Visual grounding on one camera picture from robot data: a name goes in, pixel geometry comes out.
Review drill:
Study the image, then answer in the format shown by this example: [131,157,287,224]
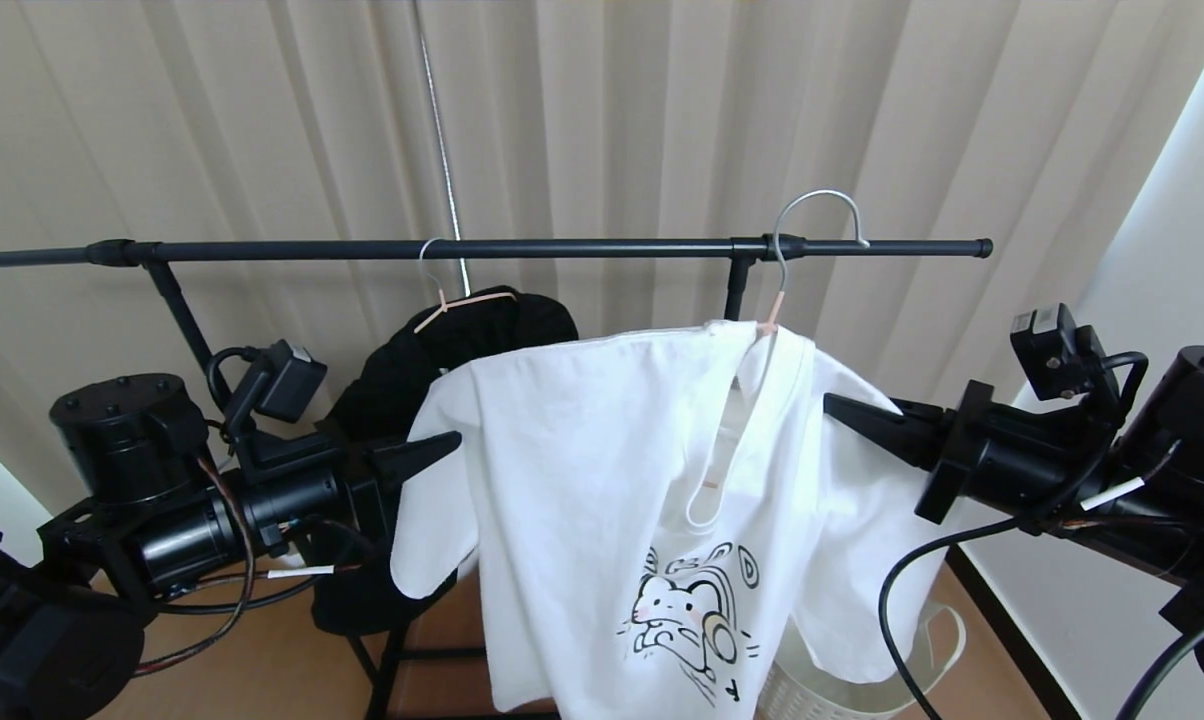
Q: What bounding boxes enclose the white printed T-shirt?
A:
[390,320,953,720]

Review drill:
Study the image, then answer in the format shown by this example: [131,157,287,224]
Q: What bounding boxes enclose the black trousers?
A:
[312,287,580,638]

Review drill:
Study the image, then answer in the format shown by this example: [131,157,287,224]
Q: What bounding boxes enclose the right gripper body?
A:
[914,380,1128,526]

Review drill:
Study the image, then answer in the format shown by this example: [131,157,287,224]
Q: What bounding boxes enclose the white laundry basket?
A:
[757,600,968,720]

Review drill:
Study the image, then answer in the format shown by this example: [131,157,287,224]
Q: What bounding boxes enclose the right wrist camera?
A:
[1009,303,1123,426]

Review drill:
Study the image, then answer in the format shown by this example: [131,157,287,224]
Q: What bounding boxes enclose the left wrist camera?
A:
[224,340,329,471]

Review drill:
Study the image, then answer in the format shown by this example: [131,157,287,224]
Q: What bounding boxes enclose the black clothes rack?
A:
[0,235,995,720]

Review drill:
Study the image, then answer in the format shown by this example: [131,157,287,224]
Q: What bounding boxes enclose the beige curtain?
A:
[0,0,1204,521]

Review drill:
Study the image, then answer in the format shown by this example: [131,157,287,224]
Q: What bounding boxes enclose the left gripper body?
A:
[132,440,391,598]

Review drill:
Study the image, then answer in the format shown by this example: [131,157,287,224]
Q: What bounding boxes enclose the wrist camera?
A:
[1009,303,1123,426]
[224,340,329,471]

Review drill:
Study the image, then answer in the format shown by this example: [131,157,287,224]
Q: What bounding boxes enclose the pink clothes hanger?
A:
[757,190,871,339]
[412,238,520,336]

